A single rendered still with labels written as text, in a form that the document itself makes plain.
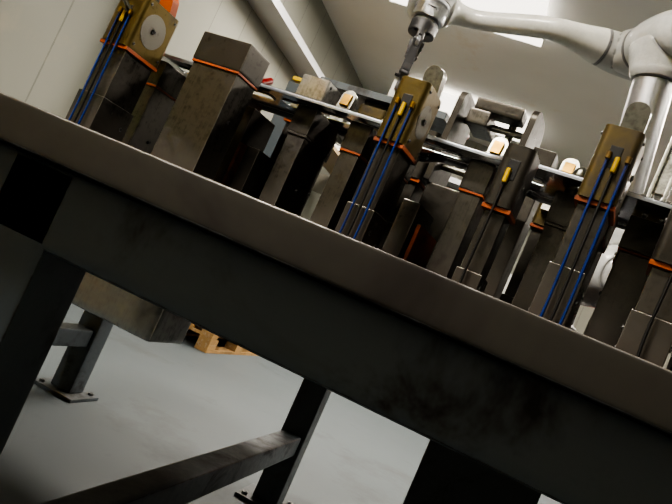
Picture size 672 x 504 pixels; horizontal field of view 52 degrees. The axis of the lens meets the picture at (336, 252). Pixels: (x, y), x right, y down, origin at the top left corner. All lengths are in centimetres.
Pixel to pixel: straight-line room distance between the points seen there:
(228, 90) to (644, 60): 105
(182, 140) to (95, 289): 49
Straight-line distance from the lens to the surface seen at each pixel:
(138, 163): 62
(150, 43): 156
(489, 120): 156
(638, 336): 104
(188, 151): 136
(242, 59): 138
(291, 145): 143
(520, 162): 112
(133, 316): 94
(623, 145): 108
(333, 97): 169
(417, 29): 188
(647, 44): 191
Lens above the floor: 65
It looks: 3 degrees up
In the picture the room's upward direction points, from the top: 24 degrees clockwise
